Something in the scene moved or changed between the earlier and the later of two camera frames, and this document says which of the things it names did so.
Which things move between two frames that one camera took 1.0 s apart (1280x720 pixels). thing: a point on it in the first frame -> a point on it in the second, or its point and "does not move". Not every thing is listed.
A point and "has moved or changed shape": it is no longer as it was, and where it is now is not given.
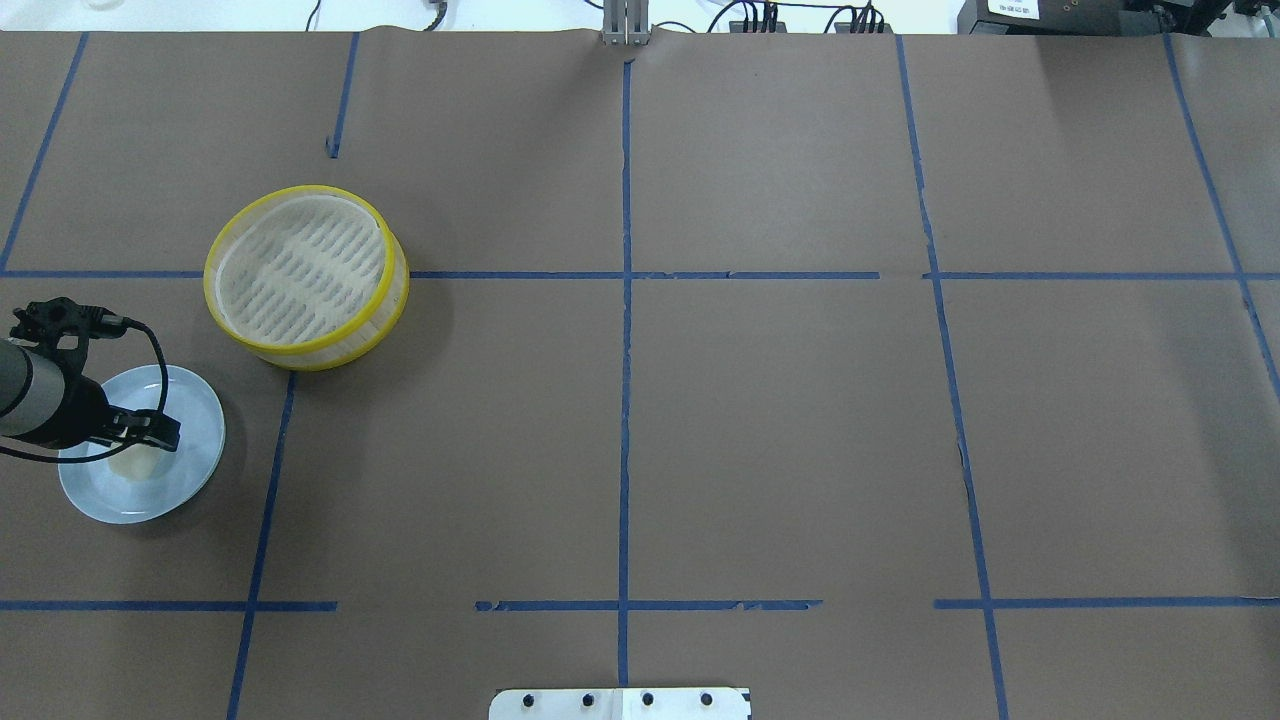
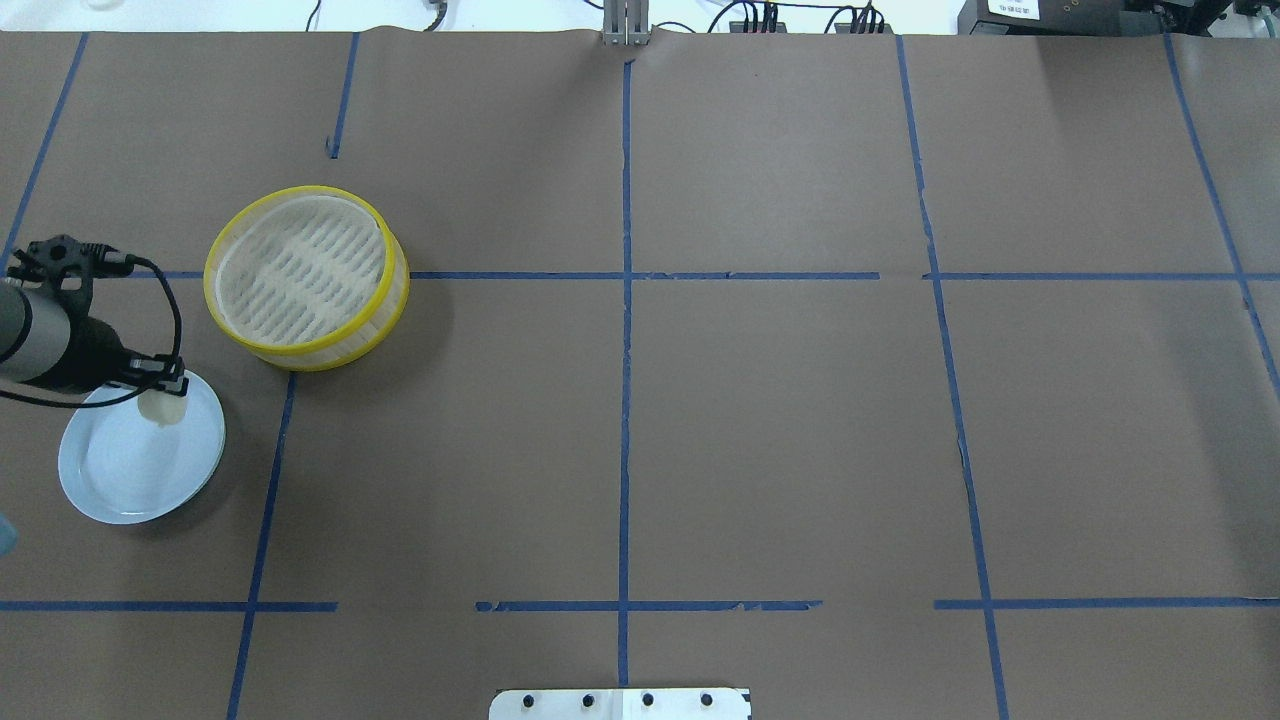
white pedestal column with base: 620,704 does not move
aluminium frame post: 625,22 does not move
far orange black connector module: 738,26 does not move
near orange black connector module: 845,27 does not move
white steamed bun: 138,461 has moved or changed shape
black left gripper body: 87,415 -> 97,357
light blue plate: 144,482 does not move
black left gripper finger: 141,419 -> 169,364
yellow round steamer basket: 311,278 does not move
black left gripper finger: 161,432 -> 175,382
